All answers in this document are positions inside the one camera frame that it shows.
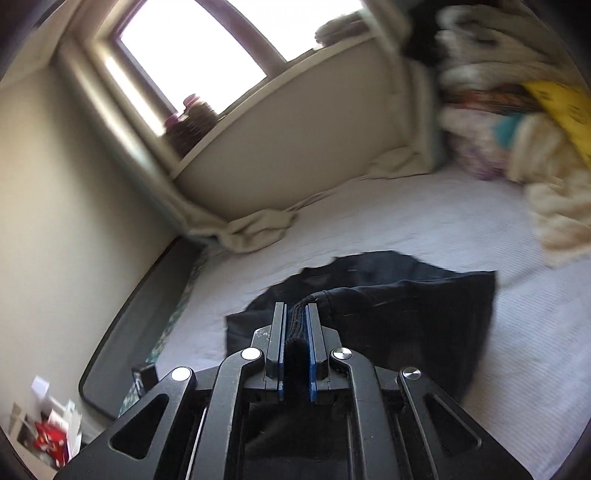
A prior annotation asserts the teal cloth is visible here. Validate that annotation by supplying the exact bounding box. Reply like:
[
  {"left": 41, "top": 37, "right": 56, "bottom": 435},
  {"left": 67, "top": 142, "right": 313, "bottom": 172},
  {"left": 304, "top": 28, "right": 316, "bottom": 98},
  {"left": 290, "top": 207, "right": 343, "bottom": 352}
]
[{"left": 494, "top": 115, "right": 525, "bottom": 148}]

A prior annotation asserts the black cloth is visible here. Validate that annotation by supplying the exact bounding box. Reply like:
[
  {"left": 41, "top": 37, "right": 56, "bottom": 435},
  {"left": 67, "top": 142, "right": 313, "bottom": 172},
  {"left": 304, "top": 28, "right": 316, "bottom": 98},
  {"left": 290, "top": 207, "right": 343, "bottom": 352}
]
[{"left": 402, "top": 0, "right": 458, "bottom": 70}]

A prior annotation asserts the black bed frame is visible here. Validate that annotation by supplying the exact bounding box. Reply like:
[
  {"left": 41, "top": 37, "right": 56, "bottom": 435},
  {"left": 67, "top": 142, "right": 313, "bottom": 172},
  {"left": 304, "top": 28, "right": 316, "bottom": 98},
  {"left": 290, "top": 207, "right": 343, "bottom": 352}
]
[{"left": 78, "top": 237, "right": 204, "bottom": 418}]

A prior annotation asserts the yellow cloth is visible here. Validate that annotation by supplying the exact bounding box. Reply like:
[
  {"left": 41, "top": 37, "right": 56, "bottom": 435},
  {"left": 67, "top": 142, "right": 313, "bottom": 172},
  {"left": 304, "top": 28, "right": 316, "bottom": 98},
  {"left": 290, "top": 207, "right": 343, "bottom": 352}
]
[{"left": 522, "top": 80, "right": 591, "bottom": 169}]

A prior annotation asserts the red packet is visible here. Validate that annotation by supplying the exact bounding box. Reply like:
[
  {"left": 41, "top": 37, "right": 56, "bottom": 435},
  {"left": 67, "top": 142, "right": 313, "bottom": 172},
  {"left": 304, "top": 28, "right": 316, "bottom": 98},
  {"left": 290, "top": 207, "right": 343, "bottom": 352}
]
[{"left": 32, "top": 408, "right": 70, "bottom": 464}]

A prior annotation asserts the cream blanket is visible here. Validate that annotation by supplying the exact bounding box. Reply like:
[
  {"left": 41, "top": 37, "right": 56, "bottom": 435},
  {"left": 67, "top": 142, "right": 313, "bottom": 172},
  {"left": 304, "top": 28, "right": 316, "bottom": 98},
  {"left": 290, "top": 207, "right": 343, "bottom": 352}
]
[{"left": 503, "top": 111, "right": 591, "bottom": 268}]

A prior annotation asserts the white folded fluffy bedding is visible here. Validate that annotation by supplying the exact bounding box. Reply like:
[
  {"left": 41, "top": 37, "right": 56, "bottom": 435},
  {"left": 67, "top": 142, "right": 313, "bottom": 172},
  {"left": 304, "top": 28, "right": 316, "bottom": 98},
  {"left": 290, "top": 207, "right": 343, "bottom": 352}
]
[{"left": 436, "top": 4, "right": 578, "bottom": 93}]

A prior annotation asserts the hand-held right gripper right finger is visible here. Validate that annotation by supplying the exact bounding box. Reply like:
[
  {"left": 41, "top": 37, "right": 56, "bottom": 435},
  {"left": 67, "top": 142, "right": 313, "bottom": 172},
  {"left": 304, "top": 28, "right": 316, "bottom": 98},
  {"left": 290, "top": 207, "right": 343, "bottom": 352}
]
[{"left": 307, "top": 302, "right": 532, "bottom": 480}]

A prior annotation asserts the dark jar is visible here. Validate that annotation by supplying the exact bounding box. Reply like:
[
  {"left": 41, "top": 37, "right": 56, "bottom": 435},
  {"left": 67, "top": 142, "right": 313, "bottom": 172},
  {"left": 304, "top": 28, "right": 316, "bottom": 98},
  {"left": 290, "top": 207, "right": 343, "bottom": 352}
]
[{"left": 165, "top": 95, "right": 220, "bottom": 155}]

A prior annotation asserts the purple floral quilt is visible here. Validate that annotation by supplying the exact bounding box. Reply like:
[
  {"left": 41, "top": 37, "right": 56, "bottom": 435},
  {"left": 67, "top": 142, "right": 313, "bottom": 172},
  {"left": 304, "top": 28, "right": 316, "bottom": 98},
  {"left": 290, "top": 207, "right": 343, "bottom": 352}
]
[{"left": 438, "top": 106, "right": 513, "bottom": 181}]

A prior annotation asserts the white textured mattress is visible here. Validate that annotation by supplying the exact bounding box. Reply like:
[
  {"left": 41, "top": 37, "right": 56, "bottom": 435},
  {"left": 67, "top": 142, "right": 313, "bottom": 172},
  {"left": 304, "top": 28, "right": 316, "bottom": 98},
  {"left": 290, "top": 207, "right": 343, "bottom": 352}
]
[{"left": 115, "top": 164, "right": 588, "bottom": 476}]

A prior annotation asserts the black garment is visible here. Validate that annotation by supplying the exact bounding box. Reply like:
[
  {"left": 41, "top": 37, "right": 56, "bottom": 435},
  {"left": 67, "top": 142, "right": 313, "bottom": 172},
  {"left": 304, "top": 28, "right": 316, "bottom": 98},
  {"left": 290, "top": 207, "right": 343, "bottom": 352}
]
[{"left": 225, "top": 250, "right": 498, "bottom": 462}]

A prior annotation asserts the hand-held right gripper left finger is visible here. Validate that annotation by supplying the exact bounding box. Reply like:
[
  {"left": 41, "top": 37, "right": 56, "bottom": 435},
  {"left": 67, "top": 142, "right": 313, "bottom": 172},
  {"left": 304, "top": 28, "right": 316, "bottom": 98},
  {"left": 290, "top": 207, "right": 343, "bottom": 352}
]
[{"left": 54, "top": 302, "right": 288, "bottom": 480}]

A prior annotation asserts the small black box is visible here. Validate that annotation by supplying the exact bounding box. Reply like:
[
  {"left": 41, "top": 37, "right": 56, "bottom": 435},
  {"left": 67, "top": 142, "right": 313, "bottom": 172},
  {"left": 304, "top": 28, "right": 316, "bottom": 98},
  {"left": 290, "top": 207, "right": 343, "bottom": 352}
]
[{"left": 131, "top": 364, "right": 160, "bottom": 398}]

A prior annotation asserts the green patterned bed base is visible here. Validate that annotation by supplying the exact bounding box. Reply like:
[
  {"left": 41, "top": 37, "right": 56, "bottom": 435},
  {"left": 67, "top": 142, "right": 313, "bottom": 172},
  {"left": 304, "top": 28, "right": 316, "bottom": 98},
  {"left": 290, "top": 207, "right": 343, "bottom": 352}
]
[{"left": 117, "top": 256, "right": 208, "bottom": 416}]

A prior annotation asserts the multicoloured striped cloth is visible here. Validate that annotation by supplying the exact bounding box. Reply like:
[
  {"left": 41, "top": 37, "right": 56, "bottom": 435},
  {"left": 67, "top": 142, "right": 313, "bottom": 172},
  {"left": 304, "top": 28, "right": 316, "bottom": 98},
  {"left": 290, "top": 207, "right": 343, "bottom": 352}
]
[{"left": 443, "top": 88, "right": 541, "bottom": 114}]

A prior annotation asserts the window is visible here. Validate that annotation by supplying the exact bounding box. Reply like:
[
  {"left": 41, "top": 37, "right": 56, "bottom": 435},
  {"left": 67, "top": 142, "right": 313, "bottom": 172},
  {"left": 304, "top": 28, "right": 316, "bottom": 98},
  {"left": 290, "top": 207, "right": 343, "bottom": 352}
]
[{"left": 85, "top": 0, "right": 384, "bottom": 139}]

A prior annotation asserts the beige bedsheet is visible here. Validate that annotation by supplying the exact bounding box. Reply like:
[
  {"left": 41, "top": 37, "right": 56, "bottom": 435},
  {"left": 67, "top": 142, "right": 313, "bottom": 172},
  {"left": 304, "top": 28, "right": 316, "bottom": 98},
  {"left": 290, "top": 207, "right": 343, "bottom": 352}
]
[{"left": 168, "top": 145, "right": 437, "bottom": 254}]

